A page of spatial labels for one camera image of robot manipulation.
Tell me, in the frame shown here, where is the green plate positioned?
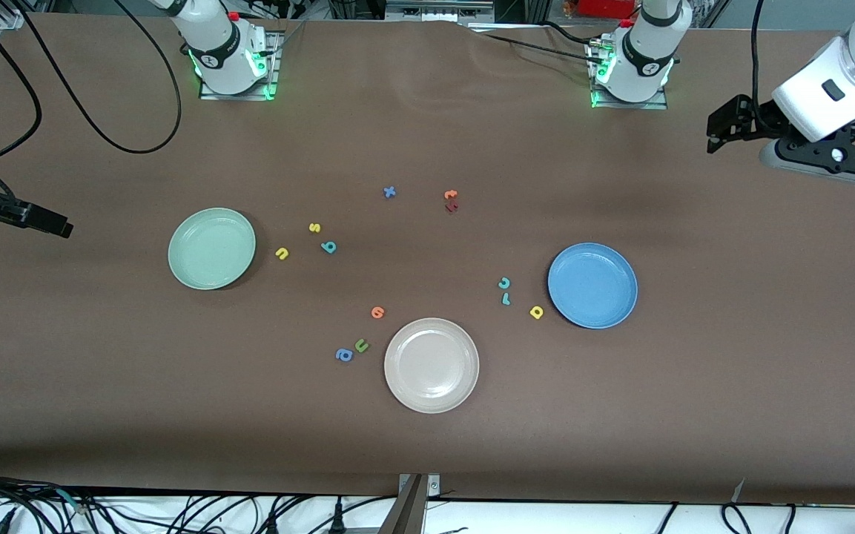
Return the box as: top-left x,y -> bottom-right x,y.
168,208 -> 257,291

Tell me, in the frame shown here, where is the red box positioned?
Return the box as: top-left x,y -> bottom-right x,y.
578,0 -> 637,19

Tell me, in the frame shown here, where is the blue plate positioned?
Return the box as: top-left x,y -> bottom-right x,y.
547,243 -> 638,330

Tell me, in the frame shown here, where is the beige plate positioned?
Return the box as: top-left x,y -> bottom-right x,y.
383,317 -> 481,414

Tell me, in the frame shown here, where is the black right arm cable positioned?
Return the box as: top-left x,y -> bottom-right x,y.
0,36 -> 44,165

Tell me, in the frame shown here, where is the long looping black cable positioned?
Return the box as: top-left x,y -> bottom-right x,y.
8,0 -> 182,155

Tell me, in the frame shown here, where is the aluminium frame rail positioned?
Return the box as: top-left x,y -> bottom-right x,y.
0,0 -> 36,32

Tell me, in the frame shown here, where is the thin black cable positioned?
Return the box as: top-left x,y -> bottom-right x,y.
540,21 -> 603,45
481,33 -> 597,60

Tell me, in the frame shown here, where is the aluminium frame bar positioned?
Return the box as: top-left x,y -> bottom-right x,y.
385,0 -> 496,24

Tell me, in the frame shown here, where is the black looped floor cable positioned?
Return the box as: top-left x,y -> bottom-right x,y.
720,503 -> 756,534

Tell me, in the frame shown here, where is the aluminium profile with bracket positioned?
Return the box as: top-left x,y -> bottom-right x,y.
379,473 -> 441,534

